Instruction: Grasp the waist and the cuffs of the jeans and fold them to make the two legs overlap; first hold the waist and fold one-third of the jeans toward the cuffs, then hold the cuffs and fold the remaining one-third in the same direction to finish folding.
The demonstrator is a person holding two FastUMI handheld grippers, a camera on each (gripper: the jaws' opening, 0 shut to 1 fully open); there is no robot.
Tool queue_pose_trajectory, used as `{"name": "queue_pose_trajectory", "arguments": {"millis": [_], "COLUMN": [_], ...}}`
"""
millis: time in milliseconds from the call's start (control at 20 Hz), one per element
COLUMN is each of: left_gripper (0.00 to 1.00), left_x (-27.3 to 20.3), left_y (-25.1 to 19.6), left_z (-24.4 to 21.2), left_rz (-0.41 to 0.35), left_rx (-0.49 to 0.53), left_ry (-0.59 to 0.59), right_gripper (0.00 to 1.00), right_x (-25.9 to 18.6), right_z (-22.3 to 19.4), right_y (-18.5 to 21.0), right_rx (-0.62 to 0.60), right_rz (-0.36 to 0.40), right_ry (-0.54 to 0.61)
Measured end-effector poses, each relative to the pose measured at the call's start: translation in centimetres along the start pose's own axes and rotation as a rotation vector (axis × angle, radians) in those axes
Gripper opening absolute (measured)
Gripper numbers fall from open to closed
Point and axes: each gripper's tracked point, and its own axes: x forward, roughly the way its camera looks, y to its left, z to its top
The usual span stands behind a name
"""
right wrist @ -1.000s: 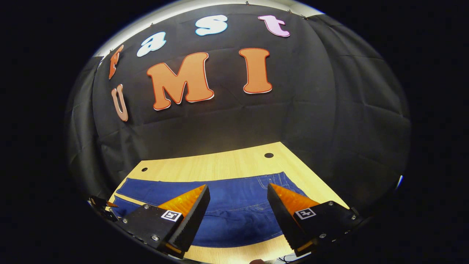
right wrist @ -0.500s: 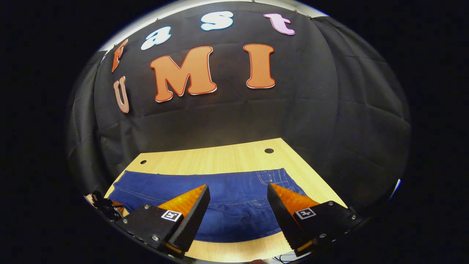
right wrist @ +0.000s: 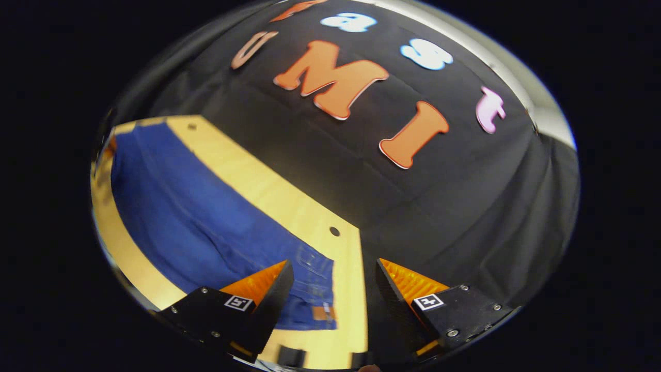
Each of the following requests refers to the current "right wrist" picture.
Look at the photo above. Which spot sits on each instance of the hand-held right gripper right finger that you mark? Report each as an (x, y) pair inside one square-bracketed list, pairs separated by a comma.
[(395, 305)]

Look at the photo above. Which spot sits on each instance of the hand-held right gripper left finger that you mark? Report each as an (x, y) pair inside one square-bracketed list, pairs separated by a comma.
[(271, 310)]

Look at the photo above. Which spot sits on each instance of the blue jeans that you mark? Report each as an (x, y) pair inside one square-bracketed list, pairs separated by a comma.
[(196, 217)]

